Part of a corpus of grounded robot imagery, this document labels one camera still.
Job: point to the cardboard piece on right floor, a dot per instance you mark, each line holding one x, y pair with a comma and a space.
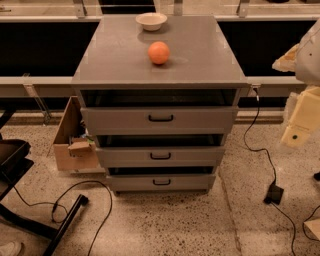
314, 227

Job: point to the grey bottom drawer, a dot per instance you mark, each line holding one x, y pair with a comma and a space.
183, 182

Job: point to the open cardboard box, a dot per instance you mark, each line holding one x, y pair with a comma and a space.
72, 152

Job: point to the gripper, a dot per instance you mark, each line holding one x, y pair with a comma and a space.
309, 61

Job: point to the grey drawer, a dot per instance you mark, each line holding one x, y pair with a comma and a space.
183, 182
159, 156
158, 120

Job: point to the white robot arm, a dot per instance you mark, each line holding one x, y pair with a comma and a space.
304, 60

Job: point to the white shoe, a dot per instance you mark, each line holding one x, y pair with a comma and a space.
10, 249

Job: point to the grey top drawer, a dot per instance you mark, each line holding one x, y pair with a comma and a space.
158, 120

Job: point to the grey drawer cabinet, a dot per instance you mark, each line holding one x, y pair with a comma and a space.
201, 72

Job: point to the black cart frame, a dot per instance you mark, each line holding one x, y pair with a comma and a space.
34, 195

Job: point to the orange fruit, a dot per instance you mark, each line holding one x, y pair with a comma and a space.
158, 53

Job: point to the white bowl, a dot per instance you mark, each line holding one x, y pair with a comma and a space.
151, 21

